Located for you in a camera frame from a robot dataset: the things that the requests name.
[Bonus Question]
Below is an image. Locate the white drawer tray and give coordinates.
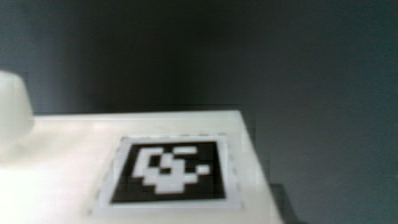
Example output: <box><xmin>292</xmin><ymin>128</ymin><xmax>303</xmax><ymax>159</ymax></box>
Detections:
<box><xmin>0</xmin><ymin>71</ymin><xmax>284</xmax><ymax>224</ymax></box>

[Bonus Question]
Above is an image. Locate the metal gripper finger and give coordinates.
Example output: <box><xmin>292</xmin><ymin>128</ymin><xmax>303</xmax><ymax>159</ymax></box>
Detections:
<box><xmin>269</xmin><ymin>183</ymin><xmax>307</xmax><ymax>224</ymax></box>

